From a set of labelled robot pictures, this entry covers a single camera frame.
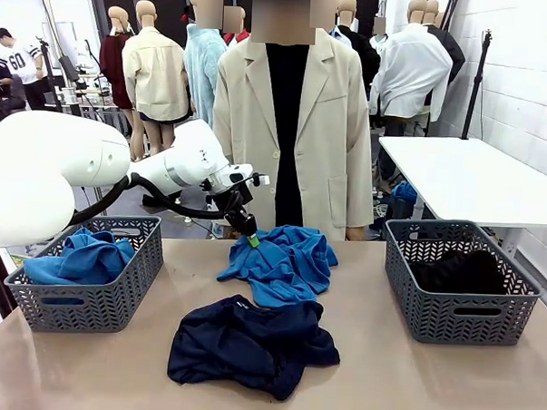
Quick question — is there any grey plastic lattice basket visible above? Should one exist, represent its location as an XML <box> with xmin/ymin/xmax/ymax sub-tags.
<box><xmin>2</xmin><ymin>210</ymin><xmax>167</xmax><ymax>338</ymax></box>
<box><xmin>379</xmin><ymin>216</ymin><xmax>545</xmax><ymax>349</ymax></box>

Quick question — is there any blue garment on floor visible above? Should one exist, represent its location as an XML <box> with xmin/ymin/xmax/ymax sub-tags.
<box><xmin>388</xmin><ymin>181</ymin><xmax>420</xmax><ymax>221</ymax></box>

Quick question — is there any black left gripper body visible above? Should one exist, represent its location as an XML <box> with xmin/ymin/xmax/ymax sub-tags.
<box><xmin>216</xmin><ymin>187</ymin><xmax>256</xmax><ymax>221</ymax></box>

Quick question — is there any person's left forearm cream sleeve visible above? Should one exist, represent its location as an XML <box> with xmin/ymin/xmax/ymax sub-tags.
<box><xmin>342</xmin><ymin>148</ymin><xmax>377</xmax><ymax>231</ymax></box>

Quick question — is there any mannequin in turquoise fleece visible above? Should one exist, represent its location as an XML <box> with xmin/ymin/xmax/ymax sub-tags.
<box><xmin>180</xmin><ymin>0</ymin><xmax>231</xmax><ymax>130</ymax></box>

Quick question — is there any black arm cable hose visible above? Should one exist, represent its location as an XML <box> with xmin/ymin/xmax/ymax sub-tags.
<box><xmin>67</xmin><ymin>170</ymin><xmax>234</xmax><ymax>236</ymax></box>

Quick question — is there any mannequin in dark coat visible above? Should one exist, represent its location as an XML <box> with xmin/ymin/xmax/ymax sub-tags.
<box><xmin>421</xmin><ymin>0</ymin><xmax>469</xmax><ymax>87</ymax></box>

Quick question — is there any black garment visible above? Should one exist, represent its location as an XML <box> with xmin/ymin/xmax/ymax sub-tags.
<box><xmin>407</xmin><ymin>246</ymin><xmax>512</xmax><ymax>297</ymax></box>

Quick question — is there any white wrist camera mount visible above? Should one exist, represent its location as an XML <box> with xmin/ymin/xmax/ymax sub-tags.
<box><xmin>204</xmin><ymin>161</ymin><xmax>272</xmax><ymax>198</ymax></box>

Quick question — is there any mannequin in red top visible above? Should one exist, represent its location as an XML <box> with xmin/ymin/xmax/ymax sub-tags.
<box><xmin>221</xmin><ymin>5</ymin><xmax>250</xmax><ymax>49</ymax></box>

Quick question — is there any person in cream coat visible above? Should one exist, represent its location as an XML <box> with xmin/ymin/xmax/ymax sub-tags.
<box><xmin>207</xmin><ymin>0</ymin><xmax>384</xmax><ymax>243</ymax></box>

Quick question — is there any bright blue shirt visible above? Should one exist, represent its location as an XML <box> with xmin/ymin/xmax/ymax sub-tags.
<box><xmin>22</xmin><ymin>224</ymin><xmax>137</xmax><ymax>289</ymax></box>
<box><xmin>215</xmin><ymin>220</ymin><xmax>342</xmax><ymax>312</ymax></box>

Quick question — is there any mannequin in white shirt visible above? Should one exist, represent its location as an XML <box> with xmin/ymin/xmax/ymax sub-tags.
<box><xmin>366</xmin><ymin>0</ymin><xmax>457</xmax><ymax>136</ymax></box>

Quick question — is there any navy blue garment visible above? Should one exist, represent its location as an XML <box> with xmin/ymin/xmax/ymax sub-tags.
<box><xmin>165</xmin><ymin>291</ymin><xmax>344</xmax><ymax>404</ymax></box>

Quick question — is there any black tripod stand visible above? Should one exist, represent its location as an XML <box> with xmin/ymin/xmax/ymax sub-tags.
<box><xmin>460</xmin><ymin>27</ymin><xmax>493</xmax><ymax>142</ymax></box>

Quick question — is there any white rectangular table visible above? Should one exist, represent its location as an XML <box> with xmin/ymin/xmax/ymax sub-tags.
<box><xmin>373</xmin><ymin>133</ymin><xmax>547</xmax><ymax>268</ymax></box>

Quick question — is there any mannequin in maroon top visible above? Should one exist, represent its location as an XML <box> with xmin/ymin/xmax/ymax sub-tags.
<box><xmin>97</xmin><ymin>5</ymin><xmax>139</xmax><ymax>112</ymax></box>

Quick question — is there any man in white jersey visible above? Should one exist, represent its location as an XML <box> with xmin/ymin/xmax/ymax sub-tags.
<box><xmin>0</xmin><ymin>27</ymin><xmax>51</xmax><ymax>112</ymax></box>

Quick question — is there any mannequin in cream jacket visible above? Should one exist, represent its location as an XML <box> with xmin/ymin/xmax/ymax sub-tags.
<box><xmin>117</xmin><ymin>0</ymin><xmax>197</xmax><ymax>164</ymax></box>

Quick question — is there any person's right forearm cream sleeve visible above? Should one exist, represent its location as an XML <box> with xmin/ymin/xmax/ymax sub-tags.
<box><xmin>210</xmin><ymin>111</ymin><xmax>237</xmax><ymax>166</ymax></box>

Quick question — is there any mannequin in black jacket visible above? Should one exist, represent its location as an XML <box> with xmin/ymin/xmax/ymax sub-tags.
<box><xmin>332</xmin><ymin>0</ymin><xmax>384</xmax><ymax>93</ymax></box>

